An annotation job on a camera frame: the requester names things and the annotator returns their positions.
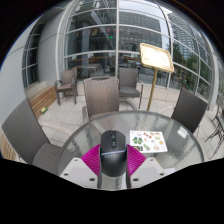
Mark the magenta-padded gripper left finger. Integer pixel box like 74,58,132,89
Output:
59,143,103,190

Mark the colourful picture menu card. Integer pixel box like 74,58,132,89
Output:
129,129,169,155

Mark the black computer mouse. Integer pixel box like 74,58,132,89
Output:
99,129,129,178

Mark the dark metal outdoor furniture group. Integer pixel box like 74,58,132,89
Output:
204,98,224,159

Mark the wooden slat bench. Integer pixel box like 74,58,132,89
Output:
0,129,18,163
27,85,58,120

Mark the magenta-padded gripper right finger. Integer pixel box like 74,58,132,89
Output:
125,143,167,190

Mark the gold framed menu stand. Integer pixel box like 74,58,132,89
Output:
138,42,175,113

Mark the grey wicker chair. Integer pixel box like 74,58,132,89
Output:
81,76,138,124
54,67,79,106
117,67,145,110
170,87,210,135
1,97,85,177

